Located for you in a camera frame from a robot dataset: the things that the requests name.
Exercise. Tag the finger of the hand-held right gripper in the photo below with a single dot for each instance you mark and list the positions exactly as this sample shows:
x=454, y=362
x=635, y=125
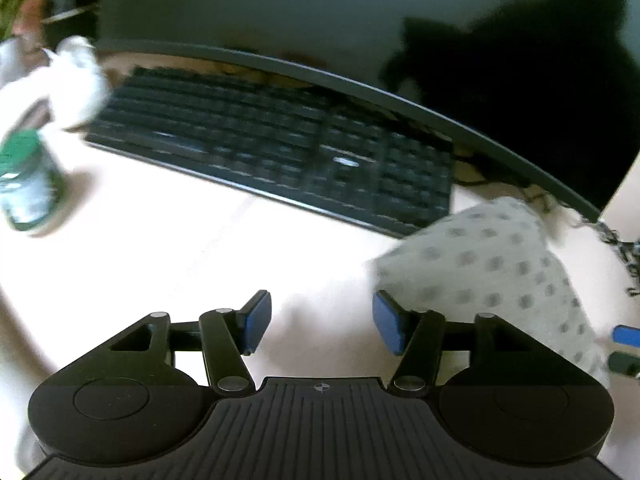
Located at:
x=627, y=335
x=625, y=363

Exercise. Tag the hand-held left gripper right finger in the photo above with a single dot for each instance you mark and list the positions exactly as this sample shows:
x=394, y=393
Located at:
x=389, y=322

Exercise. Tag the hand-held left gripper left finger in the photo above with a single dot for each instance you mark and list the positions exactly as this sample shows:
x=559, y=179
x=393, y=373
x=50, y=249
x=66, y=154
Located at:
x=257, y=321

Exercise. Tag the beige dotted garment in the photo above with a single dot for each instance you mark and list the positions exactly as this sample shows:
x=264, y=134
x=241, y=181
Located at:
x=500, y=270

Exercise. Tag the black keyboard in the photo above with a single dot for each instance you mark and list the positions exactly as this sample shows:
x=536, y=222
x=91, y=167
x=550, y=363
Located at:
x=260, y=145

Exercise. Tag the green lid jar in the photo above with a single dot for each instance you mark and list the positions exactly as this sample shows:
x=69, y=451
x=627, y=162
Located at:
x=27, y=185

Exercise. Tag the white crumpled bag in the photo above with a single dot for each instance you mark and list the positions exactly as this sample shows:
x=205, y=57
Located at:
x=75, y=80

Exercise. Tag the black curved monitor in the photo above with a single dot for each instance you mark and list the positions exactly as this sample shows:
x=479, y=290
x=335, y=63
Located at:
x=300, y=5

